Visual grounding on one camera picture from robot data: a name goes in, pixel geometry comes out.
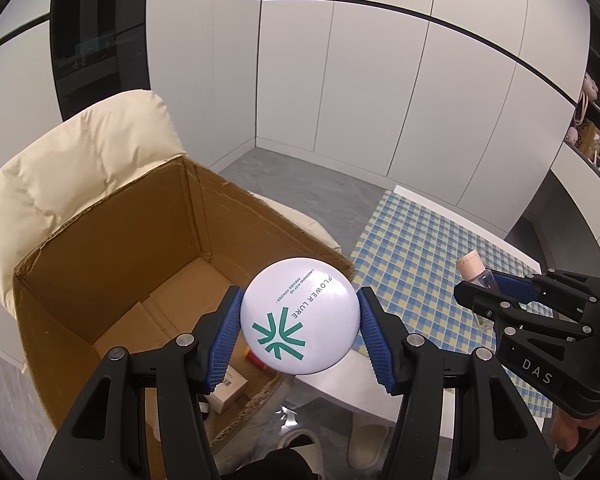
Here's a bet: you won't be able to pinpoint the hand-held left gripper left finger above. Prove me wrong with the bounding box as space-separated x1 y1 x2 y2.
37 285 245 480

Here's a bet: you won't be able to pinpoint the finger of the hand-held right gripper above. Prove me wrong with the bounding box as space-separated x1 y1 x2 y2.
452 280 596 347
491 268 600 312

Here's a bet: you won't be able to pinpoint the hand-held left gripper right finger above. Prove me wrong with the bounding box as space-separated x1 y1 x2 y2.
356 286 563 480

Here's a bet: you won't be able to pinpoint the pink-capped clear bottle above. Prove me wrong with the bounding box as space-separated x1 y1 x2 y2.
455 249 498 331

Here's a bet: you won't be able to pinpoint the small white carton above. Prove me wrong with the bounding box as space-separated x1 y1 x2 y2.
202 366 248 415

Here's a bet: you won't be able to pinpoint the white round powder compact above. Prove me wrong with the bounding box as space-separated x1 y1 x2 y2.
240 256 358 376

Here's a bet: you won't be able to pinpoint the brown cardboard box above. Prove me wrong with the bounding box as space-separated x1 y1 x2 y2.
12 155 356 448

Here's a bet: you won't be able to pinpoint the person's right hand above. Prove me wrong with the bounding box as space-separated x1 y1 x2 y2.
551 399 600 454

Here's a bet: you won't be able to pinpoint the blue yellow checked tablecloth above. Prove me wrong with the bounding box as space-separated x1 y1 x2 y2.
349 191 571 418

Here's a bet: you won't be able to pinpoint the beige slipper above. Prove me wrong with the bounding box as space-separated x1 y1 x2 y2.
347 425 388 471
279 427 326 461

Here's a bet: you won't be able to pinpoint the person's black trousers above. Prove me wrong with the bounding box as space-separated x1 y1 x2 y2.
235 447 331 480

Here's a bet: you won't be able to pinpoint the brown printed box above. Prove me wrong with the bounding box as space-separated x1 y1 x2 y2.
577 120 600 161

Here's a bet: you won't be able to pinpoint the cream padded armchair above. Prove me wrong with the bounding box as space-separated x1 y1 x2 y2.
0 90 342 461

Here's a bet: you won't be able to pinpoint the black glass cabinet panel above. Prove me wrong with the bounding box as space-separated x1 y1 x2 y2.
50 0 151 121

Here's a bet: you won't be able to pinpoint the white cupboard wall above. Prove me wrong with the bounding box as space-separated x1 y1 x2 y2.
145 0 591 236

